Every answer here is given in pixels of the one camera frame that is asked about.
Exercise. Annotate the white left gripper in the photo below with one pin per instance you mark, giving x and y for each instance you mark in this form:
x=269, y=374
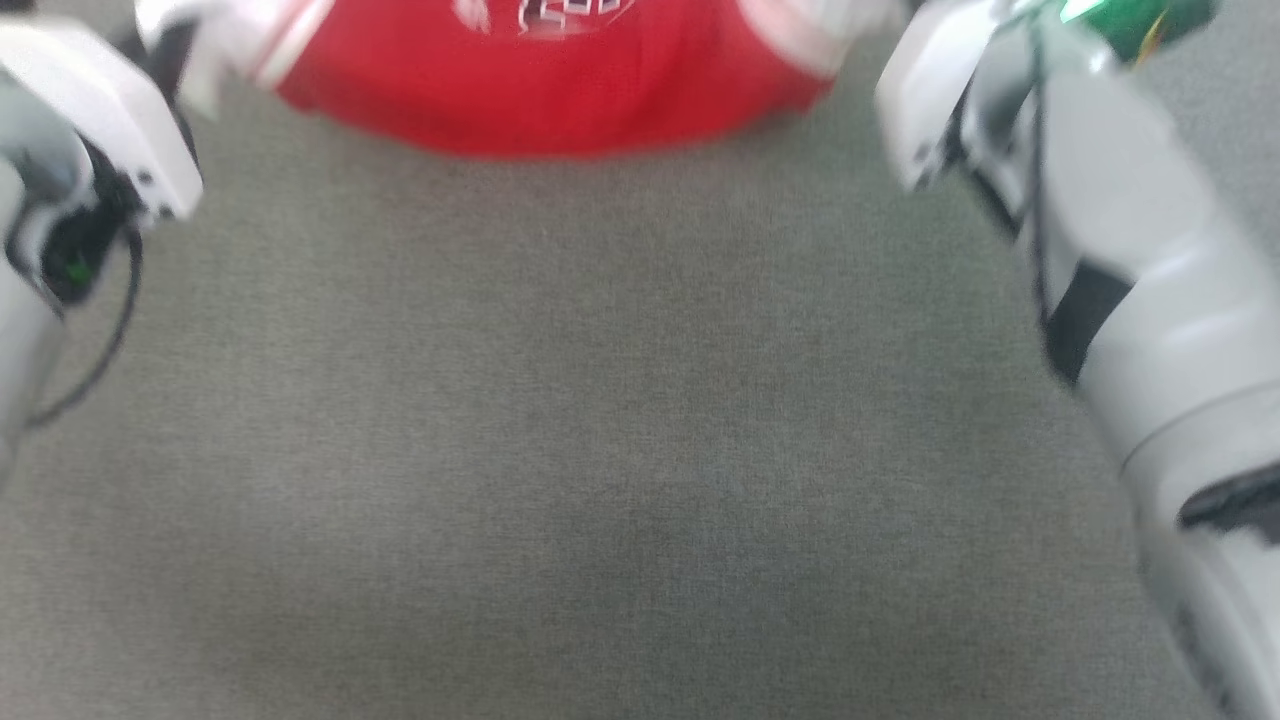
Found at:
x=110, y=110

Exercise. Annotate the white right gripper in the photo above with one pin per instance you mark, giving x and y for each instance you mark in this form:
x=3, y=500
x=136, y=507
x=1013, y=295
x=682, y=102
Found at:
x=930, y=90

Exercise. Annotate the red and white jersey shirt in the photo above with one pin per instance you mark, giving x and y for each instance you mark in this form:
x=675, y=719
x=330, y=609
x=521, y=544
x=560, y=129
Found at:
x=540, y=90

